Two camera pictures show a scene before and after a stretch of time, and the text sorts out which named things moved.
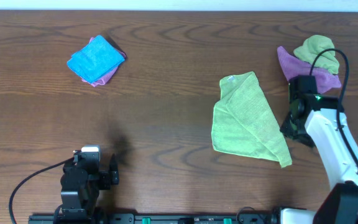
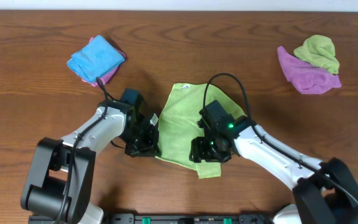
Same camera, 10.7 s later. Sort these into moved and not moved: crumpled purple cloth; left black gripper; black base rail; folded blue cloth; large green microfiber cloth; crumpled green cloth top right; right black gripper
Moved: large green microfiber cloth; left black gripper; right black gripper
Not moved: folded blue cloth; crumpled green cloth top right; black base rail; crumpled purple cloth
